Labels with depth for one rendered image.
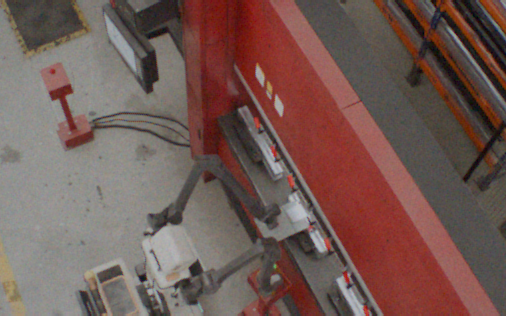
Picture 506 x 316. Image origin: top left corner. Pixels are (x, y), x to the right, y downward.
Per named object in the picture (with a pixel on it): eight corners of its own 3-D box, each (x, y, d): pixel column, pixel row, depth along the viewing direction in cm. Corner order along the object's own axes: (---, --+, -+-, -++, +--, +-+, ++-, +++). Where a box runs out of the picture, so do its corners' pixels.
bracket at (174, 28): (138, 30, 433) (137, 23, 427) (173, 17, 439) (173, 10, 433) (162, 77, 417) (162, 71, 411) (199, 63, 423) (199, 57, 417)
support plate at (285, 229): (253, 219, 393) (253, 218, 392) (294, 201, 399) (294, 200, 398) (268, 246, 386) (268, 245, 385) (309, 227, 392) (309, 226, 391)
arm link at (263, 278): (264, 237, 343) (272, 255, 337) (275, 234, 345) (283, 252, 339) (253, 276, 377) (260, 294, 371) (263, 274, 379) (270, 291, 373)
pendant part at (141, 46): (108, 44, 415) (100, 5, 383) (125, 35, 418) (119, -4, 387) (146, 95, 399) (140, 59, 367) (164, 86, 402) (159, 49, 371)
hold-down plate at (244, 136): (233, 126, 434) (233, 123, 431) (240, 123, 435) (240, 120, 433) (254, 164, 422) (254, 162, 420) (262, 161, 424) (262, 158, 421)
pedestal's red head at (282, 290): (247, 281, 410) (248, 271, 394) (268, 266, 415) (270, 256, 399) (266, 308, 403) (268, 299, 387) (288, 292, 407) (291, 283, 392)
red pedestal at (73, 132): (56, 131, 526) (31, 69, 453) (86, 119, 532) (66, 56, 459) (64, 151, 518) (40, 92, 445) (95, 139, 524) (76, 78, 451)
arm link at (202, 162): (196, 147, 347) (197, 159, 339) (221, 155, 352) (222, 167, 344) (165, 210, 370) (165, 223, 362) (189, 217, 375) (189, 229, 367)
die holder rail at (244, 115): (237, 116, 437) (237, 108, 429) (245, 113, 439) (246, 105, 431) (274, 181, 418) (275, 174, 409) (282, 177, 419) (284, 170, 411)
